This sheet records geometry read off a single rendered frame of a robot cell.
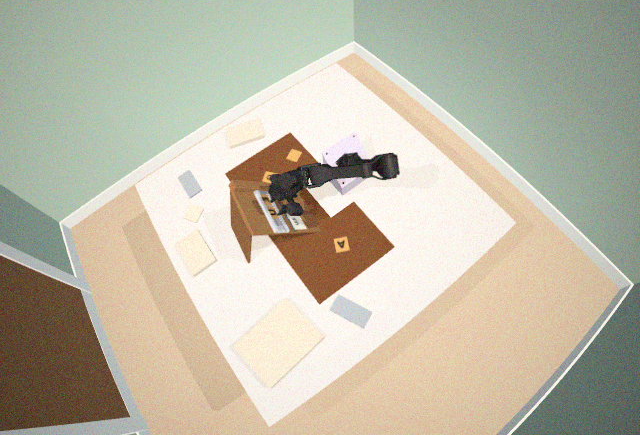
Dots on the white paper ticket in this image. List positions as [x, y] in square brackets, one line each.
[296, 222]

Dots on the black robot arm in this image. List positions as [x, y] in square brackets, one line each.
[350, 165]

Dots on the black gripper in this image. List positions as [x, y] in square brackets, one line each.
[292, 208]

